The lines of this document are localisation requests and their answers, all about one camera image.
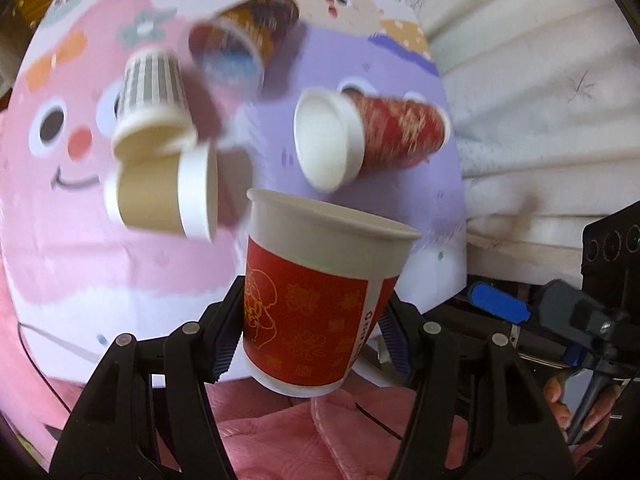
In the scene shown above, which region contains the red white paper cup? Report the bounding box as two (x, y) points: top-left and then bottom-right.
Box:
(242, 188), (421, 398)

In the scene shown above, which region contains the brown sleeve paper cup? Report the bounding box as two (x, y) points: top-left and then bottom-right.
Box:
(103, 143), (218, 242)

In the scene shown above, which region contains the red gold paper cup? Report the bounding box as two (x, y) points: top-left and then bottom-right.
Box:
(293, 89), (452, 193)

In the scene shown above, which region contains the grey checkered paper cup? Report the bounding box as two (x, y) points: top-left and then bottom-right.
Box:
(112, 47), (198, 162)

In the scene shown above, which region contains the dark patterned paper cup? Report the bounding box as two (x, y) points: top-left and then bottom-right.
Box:
(186, 0), (299, 98)

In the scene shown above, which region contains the person's hand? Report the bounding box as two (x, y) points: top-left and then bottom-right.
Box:
(544, 373), (622, 470)

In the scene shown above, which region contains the pink fluffy blanket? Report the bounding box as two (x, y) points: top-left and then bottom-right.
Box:
(0, 259), (507, 480)

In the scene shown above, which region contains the white bed sheet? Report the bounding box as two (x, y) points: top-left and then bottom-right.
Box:
(409, 0), (639, 283)

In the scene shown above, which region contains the cartoon monster play mat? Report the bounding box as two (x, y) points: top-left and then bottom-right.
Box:
(1, 0), (446, 384)

